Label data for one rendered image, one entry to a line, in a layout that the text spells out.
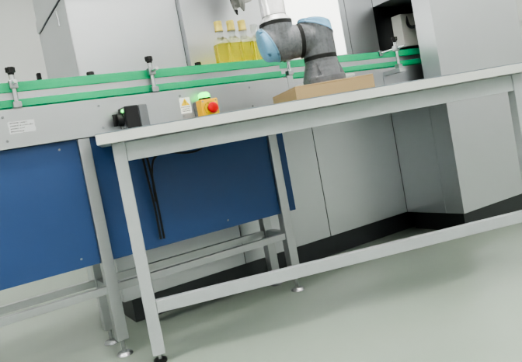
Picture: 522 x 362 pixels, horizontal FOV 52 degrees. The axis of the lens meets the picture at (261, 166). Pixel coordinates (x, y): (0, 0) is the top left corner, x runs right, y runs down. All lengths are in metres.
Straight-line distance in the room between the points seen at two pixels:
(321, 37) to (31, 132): 1.00
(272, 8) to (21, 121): 0.89
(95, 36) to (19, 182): 0.72
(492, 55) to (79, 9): 2.07
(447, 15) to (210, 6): 1.19
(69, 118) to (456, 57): 1.88
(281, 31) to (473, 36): 1.41
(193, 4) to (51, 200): 1.07
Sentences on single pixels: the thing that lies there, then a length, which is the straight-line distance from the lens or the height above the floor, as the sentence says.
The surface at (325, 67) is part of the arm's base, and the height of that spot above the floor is 0.84.
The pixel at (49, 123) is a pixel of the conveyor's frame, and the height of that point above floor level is 0.82.
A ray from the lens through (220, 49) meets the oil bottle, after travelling 2.25.
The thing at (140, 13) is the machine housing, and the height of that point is 1.25.
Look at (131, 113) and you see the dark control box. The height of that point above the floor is 0.81.
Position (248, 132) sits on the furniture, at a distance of 1.75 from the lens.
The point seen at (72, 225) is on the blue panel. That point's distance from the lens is 1.87.
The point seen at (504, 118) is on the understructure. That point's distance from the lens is 3.12.
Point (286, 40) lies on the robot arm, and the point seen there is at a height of 0.95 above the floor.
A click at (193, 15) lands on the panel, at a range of 2.41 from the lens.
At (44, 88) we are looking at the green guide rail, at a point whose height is 0.93.
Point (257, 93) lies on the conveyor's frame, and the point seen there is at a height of 0.83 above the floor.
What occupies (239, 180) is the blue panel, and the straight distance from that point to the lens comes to 2.09.
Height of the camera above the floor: 0.65
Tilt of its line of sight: 3 degrees down
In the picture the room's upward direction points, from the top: 10 degrees counter-clockwise
